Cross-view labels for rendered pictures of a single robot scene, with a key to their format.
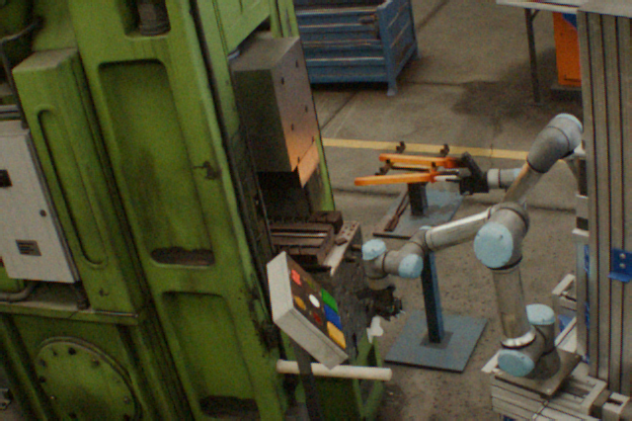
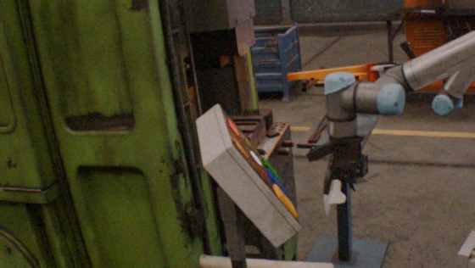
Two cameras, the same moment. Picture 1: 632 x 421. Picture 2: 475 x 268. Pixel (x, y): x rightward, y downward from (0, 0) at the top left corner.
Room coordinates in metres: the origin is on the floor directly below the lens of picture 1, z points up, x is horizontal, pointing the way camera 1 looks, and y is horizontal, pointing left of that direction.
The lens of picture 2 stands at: (1.35, 0.19, 1.60)
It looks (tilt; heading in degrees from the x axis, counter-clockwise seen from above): 20 degrees down; 356
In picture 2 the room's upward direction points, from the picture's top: 8 degrees counter-clockwise
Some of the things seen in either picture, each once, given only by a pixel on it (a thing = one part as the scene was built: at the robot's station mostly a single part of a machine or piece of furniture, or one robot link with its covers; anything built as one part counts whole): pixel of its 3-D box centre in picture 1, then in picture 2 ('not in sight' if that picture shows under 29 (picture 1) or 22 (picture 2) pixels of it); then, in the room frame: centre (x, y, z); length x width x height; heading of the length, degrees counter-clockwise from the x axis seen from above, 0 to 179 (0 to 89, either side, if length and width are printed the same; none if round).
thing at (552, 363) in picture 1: (538, 354); not in sight; (2.30, -0.63, 0.87); 0.15 x 0.15 x 0.10
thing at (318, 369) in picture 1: (335, 371); (267, 266); (2.76, 0.04, 0.62); 0.44 x 0.05 x 0.05; 65
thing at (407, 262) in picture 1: (405, 262); (381, 97); (2.47, -0.25, 1.23); 0.11 x 0.11 x 0.08; 51
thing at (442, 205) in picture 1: (420, 213); (339, 131); (3.56, -0.46, 0.74); 0.40 x 0.30 x 0.02; 148
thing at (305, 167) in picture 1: (257, 163); (190, 40); (3.20, 0.17, 1.32); 0.42 x 0.20 x 0.10; 65
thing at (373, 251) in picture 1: (376, 259); (341, 96); (2.51, -0.17, 1.23); 0.09 x 0.08 x 0.11; 51
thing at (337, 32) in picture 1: (333, 36); (244, 62); (7.19, -0.45, 0.36); 1.20 x 0.80 x 0.72; 63
